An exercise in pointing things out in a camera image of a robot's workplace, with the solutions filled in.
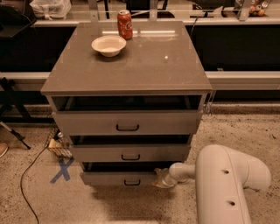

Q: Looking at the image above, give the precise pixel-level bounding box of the grey bottom drawer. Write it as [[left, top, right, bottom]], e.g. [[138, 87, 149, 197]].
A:
[[80, 161, 173, 186]]

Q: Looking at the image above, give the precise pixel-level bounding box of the white plastic bag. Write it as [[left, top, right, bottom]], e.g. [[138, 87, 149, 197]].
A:
[[30, 0, 72, 20]]

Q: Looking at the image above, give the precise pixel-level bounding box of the grey drawer cabinet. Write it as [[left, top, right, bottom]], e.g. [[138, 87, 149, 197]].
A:
[[40, 20, 213, 176]]

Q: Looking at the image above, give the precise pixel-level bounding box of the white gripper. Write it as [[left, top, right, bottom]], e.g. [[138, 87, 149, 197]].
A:
[[152, 168, 177, 188]]

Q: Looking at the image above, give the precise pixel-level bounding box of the black floor cable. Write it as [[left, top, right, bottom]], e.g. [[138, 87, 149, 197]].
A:
[[19, 147, 49, 224]]

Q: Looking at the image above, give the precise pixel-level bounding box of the blue tape cross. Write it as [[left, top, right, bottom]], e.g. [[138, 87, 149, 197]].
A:
[[50, 158, 74, 184]]

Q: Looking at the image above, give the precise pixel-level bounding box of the grey drawer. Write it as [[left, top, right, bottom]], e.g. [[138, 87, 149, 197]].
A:
[[80, 161, 173, 186], [52, 111, 202, 136], [70, 144, 190, 162]]

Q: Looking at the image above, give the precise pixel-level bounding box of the white bowl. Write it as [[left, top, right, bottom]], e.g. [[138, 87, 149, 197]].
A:
[[91, 35, 126, 57]]

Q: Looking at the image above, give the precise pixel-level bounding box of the grey top drawer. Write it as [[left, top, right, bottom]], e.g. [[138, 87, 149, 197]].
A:
[[52, 111, 202, 136]]

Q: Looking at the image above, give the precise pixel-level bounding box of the wire basket with items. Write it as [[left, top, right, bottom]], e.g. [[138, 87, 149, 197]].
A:
[[46, 129, 73, 158]]

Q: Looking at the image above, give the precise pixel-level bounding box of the tan shoe tip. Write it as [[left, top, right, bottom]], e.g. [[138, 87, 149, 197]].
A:
[[0, 143, 9, 158]]

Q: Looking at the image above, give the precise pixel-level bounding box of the fruit bowl in background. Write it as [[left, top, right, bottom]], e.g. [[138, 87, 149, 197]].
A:
[[248, 0, 270, 17]]

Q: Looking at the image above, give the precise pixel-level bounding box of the grey middle drawer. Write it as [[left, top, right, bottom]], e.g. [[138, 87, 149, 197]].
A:
[[70, 144, 190, 162]]

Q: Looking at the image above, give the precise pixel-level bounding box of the orange soda can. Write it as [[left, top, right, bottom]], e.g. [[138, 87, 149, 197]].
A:
[[117, 10, 133, 39]]

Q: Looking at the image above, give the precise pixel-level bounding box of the black tripod stand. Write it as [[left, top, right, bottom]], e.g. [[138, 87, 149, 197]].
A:
[[0, 77, 32, 151]]

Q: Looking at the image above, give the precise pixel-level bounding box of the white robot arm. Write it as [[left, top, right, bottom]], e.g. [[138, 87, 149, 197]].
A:
[[153, 144, 271, 224]]

